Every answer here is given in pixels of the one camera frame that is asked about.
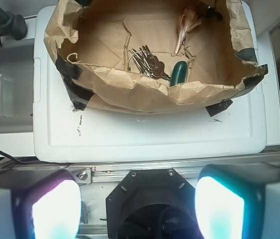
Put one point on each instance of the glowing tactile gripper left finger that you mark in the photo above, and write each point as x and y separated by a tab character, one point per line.
39	204

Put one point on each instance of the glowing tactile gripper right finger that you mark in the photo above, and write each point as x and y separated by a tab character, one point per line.
239	201

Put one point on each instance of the white plastic bin lid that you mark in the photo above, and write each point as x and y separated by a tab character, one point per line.
61	134

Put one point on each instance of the grey toy sink basin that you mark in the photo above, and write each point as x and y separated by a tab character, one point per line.
16	87

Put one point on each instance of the bunch of metal keys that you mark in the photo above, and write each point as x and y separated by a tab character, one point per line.
147	63

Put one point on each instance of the dark grey sink faucet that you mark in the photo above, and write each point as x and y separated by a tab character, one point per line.
12	25

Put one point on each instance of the aluminium extrusion rail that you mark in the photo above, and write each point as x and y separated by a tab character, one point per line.
188	168

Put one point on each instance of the black octagonal mount base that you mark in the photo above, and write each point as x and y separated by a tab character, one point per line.
152	204

